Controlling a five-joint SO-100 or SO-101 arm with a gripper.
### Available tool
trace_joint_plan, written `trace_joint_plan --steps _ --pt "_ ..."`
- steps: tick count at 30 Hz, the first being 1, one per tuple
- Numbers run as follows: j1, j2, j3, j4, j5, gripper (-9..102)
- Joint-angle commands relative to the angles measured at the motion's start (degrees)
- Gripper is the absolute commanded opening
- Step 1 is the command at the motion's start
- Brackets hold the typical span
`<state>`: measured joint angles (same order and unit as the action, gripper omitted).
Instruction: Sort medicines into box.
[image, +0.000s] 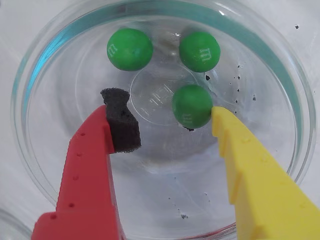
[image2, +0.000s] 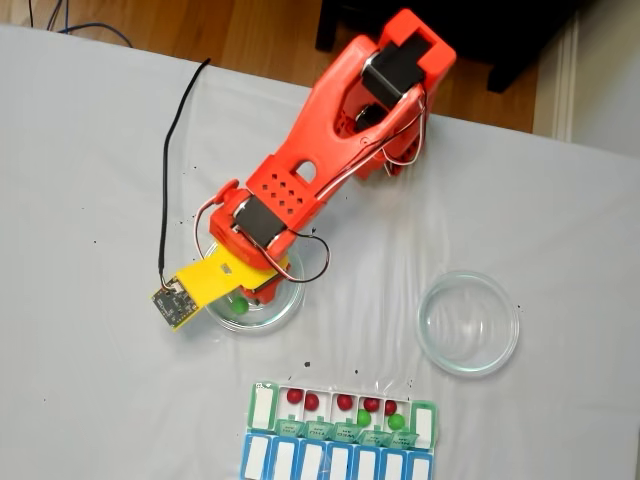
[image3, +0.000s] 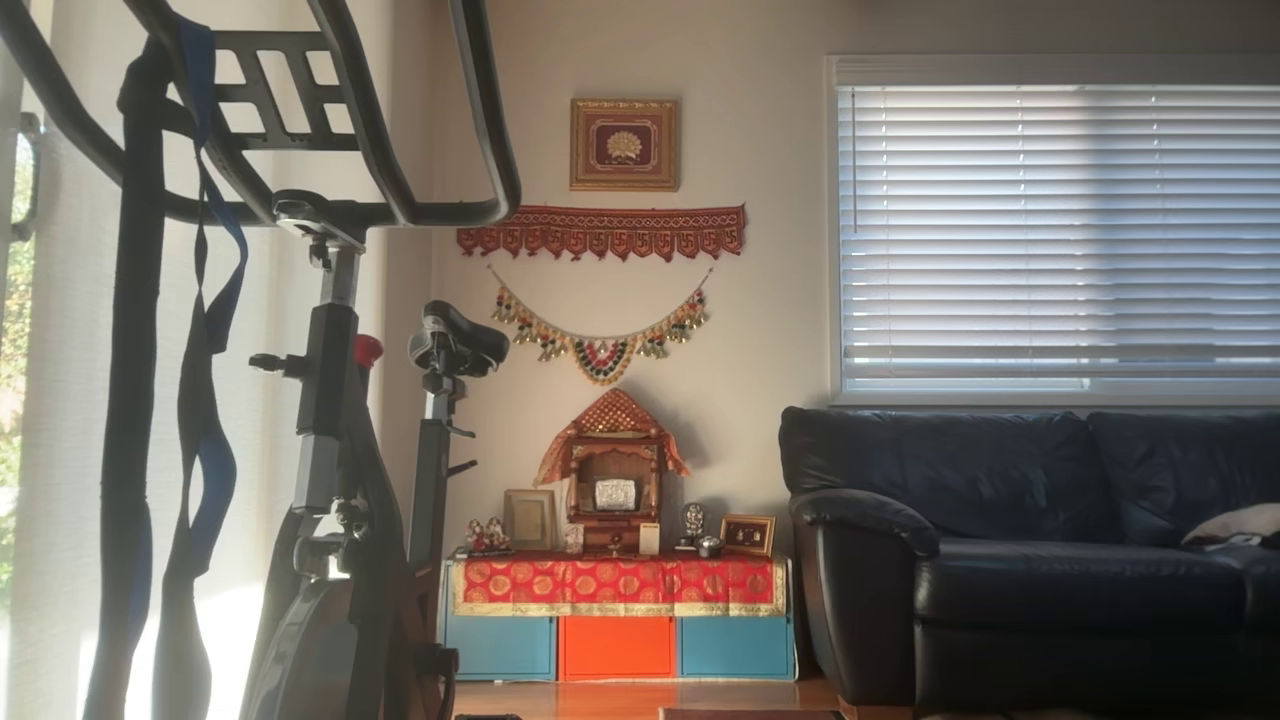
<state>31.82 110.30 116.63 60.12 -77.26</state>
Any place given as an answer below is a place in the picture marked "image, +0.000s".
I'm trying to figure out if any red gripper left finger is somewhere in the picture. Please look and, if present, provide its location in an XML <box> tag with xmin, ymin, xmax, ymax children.
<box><xmin>31</xmin><ymin>87</ymin><xmax>143</xmax><ymax>240</ymax></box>

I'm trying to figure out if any green round pill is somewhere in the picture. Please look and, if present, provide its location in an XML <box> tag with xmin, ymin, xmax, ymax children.
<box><xmin>171</xmin><ymin>84</ymin><xmax>214</xmax><ymax>130</ymax></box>
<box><xmin>178</xmin><ymin>31</ymin><xmax>221</xmax><ymax>73</ymax></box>
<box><xmin>106</xmin><ymin>27</ymin><xmax>154</xmax><ymax>72</ymax></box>

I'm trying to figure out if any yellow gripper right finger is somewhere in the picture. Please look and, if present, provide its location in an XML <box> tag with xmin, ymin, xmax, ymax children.
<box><xmin>211</xmin><ymin>106</ymin><xmax>320</xmax><ymax>240</ymax></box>

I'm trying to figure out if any clear glass bowl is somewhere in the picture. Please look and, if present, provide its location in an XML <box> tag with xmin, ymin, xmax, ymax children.
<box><xmin>9</xmin><ymin>0</ymin><xmax>317</xmax><ymax>240</ymax></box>
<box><xmin>0</xmin><ymin>208</ymin><xmax>33</xmax><ymax>240</ymax></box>

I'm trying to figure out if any pale grey tablecloth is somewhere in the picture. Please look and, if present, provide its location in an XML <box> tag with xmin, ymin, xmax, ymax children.
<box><xmin>0</xmin><ymin>0</ymin><xmax>320</xmax><ymax>240</ymax></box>

